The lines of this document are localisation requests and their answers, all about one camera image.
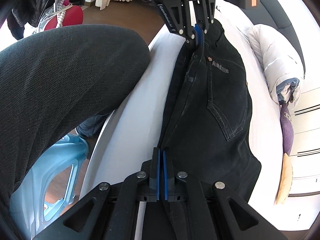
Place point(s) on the purple cushion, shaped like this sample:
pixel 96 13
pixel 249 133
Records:
pixel 286 128

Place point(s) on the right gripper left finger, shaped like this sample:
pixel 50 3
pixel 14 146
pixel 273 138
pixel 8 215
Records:
pixel 109 211

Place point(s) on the white bed sheet mattress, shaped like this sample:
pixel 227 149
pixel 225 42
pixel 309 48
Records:
pixel 132 131

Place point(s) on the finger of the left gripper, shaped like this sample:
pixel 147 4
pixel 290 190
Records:
pixel 204 12
pixel 177 18

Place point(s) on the light blue plastic stool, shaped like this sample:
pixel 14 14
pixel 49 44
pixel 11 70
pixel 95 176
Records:
pixel 28 207

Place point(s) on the dark grey bed headboard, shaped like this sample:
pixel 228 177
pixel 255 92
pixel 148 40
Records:
pixel 271 13

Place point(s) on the black denim pants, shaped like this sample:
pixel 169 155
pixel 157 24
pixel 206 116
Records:
pixel 207 116

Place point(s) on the person's grey trouser leg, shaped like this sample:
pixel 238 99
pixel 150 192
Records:
pixel 54 80

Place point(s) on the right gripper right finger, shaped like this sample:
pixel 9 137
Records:
pixel 210 211

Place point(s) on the yellow cushion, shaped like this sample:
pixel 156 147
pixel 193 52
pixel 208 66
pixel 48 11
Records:
pixel 286 179

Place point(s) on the black jacket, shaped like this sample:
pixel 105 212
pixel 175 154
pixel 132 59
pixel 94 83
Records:
pixel 29 11

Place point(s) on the rolled white duvet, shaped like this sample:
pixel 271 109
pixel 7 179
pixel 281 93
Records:
pixel 280 62

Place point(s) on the red bag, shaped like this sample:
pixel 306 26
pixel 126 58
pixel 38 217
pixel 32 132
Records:
pixel 64 14

